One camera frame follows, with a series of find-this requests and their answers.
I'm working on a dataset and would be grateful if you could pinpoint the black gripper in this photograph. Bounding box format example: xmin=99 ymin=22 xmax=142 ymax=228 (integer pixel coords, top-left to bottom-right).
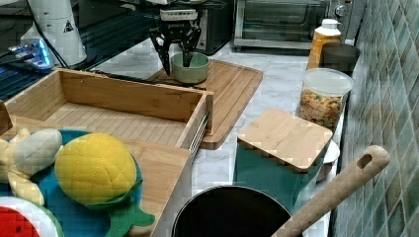
xmin=150 ymin=21 xmax=202 ymax=75

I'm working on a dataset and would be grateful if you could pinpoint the green ceramic cup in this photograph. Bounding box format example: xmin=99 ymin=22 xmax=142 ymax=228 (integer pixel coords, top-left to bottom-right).
xmin=171 ymin=52 xmax=210 ymax=84

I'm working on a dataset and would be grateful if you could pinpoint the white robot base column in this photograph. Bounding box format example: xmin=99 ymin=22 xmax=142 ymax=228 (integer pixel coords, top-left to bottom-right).
xmin=21 ymin=0 xmax=87 ymax=66

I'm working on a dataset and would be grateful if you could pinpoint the dark brown cup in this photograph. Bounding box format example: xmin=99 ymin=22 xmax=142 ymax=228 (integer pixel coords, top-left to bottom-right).
xmin=319 ymin=42 xmax=360 ymax=76

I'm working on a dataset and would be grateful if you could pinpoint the black silver toaster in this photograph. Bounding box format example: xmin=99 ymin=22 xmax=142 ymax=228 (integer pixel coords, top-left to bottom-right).
xmin=196 ymin=0 xmax=234 ymax=55

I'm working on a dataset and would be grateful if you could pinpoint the wooden cutting board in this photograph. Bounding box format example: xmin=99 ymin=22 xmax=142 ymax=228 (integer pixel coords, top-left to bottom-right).
xmin=143 ymin=59 xmax=263 ymax=150

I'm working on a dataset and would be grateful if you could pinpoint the open wooden drawer box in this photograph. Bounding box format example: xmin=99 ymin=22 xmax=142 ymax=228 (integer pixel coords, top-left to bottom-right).
xmin=1 ymin=69 xmax=212 ymax=237

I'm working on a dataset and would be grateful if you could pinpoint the silver toaster oven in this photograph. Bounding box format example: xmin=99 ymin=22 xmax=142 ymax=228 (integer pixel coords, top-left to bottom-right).
xmin=233 ymin=0 xmax=331 ymax=50

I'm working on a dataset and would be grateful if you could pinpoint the yellow plush pineapple toy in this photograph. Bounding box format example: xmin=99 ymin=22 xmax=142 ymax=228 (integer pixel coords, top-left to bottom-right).
xmin=54 ymin=133 xmax=155 ymax=237

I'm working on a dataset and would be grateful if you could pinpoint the teal canister wooden lid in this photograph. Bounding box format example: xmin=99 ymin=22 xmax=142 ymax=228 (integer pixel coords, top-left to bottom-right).
xmin=233 ymin=109 xmax=332 ymax=212

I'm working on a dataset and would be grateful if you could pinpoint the orange bottle white cap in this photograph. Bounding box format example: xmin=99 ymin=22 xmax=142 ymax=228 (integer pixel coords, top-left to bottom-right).
xmin=306 ymin=19 xmax=341 ymax=69

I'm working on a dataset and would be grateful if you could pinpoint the clear jar with cereal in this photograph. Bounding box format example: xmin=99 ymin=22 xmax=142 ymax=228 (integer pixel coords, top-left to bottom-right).
xmin=296 ymin=68 xmax=354 ymax=131

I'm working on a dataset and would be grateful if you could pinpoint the cream plush banana toy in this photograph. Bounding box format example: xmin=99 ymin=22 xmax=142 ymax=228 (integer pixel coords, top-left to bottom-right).
xmin=0 ymin=128 xmax=62 ymax=205

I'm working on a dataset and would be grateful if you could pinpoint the white small dish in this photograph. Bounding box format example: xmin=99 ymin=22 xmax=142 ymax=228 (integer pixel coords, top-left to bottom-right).
xmin=317 ymin=141 xmax=340 ymax=182

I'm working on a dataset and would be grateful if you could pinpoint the blue plate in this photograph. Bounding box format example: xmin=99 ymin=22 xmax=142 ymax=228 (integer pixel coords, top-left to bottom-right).
xmin=1 ymin=130 xmax=140 ymax=237

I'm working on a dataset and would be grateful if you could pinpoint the red plush watermelon toy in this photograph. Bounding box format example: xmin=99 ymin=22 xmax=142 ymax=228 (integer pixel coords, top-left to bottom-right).
xmin=0 ymin=197 xmax=64 ymax=237

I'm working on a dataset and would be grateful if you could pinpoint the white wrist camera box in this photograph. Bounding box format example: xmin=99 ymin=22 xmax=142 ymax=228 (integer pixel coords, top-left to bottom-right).
xmin=160 ymin=9 xmax=198 ymax=22

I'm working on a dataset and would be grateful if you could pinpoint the black cable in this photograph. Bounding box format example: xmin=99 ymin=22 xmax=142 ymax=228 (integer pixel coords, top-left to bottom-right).
xmin=25 ymin=0 xmax=69 ymax=69

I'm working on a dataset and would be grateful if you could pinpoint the black pan wooden handle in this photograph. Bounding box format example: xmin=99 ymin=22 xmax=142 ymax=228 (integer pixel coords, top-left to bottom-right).
xmin=171 ymin=145 xmax=390 ymax=237

